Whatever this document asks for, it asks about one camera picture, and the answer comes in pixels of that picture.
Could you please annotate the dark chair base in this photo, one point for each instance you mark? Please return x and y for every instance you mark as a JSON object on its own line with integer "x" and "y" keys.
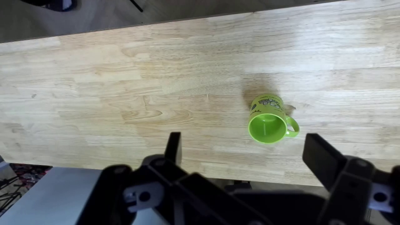
{"x": 51, "y": 3}

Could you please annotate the grey metal platform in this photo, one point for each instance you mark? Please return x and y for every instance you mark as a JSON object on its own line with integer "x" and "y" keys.
{"x": 57, "y": 195}

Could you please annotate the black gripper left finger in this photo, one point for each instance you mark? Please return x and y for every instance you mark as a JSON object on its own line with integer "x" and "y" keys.
{"x": 166, "y": 183}

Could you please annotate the thin black bar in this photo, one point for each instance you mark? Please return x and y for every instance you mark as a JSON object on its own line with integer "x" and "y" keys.
{"x": 136, "y": 4}

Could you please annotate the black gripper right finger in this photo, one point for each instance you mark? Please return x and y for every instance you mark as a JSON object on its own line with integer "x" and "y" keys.
{"x": 325, "y": 160}

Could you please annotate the dark patterned rug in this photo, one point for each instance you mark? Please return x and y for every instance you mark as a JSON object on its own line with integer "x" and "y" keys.
{"x": 22, "y": 176}

